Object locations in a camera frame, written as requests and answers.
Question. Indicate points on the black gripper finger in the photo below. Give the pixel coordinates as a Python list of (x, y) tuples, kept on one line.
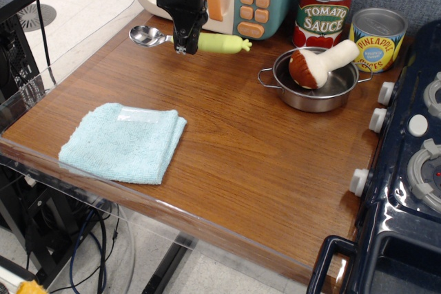
[(186, 41)]

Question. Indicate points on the spoon with yellow-green handle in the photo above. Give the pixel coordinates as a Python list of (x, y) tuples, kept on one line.
[(149, 37)]

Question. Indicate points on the small steel pot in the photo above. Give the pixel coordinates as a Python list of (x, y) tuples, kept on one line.
[(334, 93)]

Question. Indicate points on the light blue folded towel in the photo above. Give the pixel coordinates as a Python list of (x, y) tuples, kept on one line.
[(124, 144)]

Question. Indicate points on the plush mushroom toy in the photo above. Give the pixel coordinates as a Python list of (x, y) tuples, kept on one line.
[(310, 70)]

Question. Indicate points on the tomato sauce can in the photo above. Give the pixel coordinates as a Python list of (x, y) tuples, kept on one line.
[(319, 23)]

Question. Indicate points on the clear acrylic table guard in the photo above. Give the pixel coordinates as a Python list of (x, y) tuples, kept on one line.
[(249, 175)]

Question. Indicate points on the pineapple slices can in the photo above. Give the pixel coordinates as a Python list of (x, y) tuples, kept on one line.
[(378, 33)]

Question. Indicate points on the white stove knob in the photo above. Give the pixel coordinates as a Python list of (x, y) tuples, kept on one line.
[(385, 93), (377, 119), (358, 181)]

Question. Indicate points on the black table leg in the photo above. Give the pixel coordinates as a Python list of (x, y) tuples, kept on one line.
[(165, 270)]

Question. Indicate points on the dark blue toy stove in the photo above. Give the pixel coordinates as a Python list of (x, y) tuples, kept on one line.
[(397, 243)]

